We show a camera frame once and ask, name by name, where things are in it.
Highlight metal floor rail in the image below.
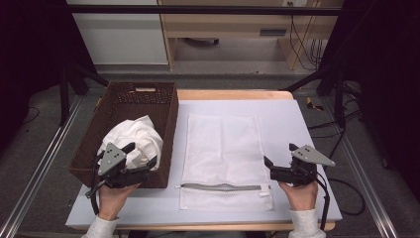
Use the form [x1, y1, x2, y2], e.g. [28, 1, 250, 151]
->
[0, 95, 83, 238]
[321, 98, 399, 238]

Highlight black horizontal bar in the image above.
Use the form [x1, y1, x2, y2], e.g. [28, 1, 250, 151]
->
[65, 4, 343, 17]

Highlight white cabinet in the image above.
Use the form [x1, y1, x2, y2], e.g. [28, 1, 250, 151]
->
[65, 0, 169, 66]

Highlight left hand-held gripper cable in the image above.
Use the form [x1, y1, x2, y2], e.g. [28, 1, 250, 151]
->
[90, 152, 105, 216]

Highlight right hand-held gripper cable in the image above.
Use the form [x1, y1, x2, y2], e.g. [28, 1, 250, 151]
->
[313, 173, 331, 231]

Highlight white mesh laundry bag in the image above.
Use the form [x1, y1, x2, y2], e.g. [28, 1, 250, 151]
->
[174, 113, 275, 212]

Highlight white garment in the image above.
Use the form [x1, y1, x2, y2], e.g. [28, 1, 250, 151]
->
[97, 114, 164, 172]

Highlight thin black floor cable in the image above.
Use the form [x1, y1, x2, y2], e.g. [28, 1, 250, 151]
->
[21, 105, 41, 126]

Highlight hanging black cables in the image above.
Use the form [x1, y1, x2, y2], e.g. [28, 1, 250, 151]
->
[289, 14, 324, 71]

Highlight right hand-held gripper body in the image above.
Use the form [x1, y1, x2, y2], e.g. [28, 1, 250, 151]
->
[270, 145, 336, 187]

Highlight white table mat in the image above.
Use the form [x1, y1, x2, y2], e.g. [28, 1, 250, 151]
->
[64, 98, 344, 229]

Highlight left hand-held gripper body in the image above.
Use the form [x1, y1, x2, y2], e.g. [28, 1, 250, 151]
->
[84, 142, 153, 199]

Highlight yellow and black tool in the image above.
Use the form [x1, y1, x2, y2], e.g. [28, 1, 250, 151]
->
[305, 96, 325, 112]

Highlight hand-held gripper cable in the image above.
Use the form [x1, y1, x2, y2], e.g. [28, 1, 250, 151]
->
[313, 173, 331, 231]
[90, 152, 105, 216]

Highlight light wooden desk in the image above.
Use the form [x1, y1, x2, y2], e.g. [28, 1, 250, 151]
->
[157, 0, 345, 71]

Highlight black curtain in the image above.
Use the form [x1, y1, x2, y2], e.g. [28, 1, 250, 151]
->
[318, 0, 420, 202]
[0, 0, 97, 150]

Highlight brown woven basket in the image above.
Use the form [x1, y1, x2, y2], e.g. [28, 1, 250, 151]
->
[68, 81, 179, 189]

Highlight black metal stand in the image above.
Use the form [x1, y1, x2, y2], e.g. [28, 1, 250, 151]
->
[58, 62, 110, 127]
[283, 65, 363, 130]

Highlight person's left hand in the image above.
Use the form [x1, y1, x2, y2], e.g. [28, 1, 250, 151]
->
[98, 182, 142, 221]

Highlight person's right hand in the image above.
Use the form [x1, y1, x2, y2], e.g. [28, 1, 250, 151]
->
[277, 179, 320, 212]

